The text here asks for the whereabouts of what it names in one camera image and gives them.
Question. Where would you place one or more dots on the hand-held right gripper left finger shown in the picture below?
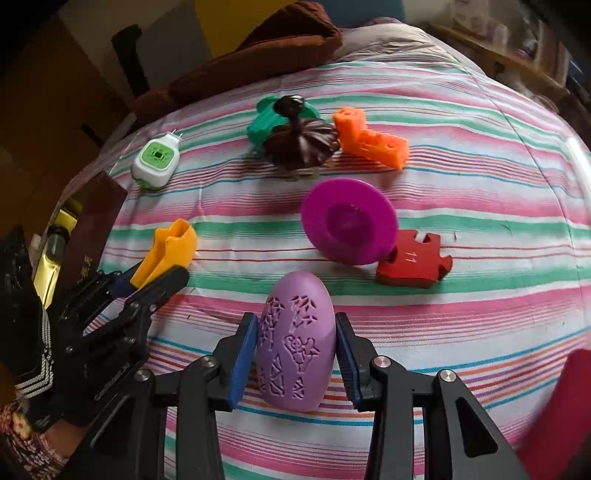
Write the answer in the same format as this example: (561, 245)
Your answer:
(242, 364)

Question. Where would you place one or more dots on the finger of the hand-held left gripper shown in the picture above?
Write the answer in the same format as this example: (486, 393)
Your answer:
(159, 290)
(117, 285)

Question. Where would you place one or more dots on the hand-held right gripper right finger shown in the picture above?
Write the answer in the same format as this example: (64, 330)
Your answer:
(348, 364)

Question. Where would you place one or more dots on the gold metal tray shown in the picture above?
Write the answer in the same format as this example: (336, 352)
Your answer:
(44, 277)

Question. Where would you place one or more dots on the purple carved egg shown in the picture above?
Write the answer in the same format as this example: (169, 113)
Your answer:
(295, 341)

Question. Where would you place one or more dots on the red puzzle piece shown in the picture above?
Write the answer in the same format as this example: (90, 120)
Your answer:
(411, 263)

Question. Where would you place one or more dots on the white green plug-in device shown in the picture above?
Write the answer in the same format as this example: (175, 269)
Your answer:
(154, 159)

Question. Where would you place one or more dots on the magenta plastic disc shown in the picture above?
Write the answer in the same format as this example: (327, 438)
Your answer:
(346, 221)

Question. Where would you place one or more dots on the orange holed block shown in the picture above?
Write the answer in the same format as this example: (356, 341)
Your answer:
(369, 143)

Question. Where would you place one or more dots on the person's left hand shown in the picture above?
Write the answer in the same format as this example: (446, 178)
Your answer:
(51, 392)

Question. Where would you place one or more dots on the grey cylindrical cap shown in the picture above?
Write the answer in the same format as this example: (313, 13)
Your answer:
(56, 240)

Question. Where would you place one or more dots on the dark brown booklet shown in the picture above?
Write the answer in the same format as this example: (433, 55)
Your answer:
(92, 217)

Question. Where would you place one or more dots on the wooden wardrobe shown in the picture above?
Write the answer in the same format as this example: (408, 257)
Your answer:
(46, 101)

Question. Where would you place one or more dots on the green plastic toy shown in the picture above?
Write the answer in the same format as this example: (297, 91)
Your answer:
(261, 127)

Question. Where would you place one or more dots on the striped bed sheet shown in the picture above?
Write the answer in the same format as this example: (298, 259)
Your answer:
(461, 207)

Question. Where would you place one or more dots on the dark brown ribbed top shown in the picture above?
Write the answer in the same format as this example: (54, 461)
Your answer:
(300, 138)

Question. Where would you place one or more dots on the red cloth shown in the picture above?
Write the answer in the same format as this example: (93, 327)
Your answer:
(568, 415)

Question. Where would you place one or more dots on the dark red pillow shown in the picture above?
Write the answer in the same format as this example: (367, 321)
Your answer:
(277, 46)

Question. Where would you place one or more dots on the grey yellow blue cushion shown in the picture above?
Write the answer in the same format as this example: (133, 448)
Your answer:
(231, 23)

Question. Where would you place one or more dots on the pale lilac quilt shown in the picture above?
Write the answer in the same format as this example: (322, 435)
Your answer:
(406, 41)

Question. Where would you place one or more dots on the wooden shelf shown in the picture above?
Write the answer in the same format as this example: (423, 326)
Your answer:
(517, 50)

